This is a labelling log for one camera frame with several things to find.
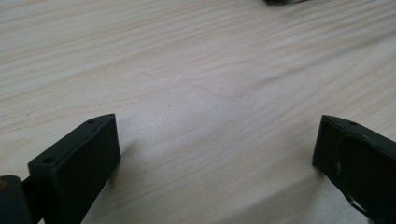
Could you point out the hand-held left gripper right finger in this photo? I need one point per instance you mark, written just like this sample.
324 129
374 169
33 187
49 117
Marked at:
358 168

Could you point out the dark object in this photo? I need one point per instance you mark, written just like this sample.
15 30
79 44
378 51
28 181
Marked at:
281 1

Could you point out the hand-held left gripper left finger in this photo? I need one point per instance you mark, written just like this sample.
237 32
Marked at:
74 168

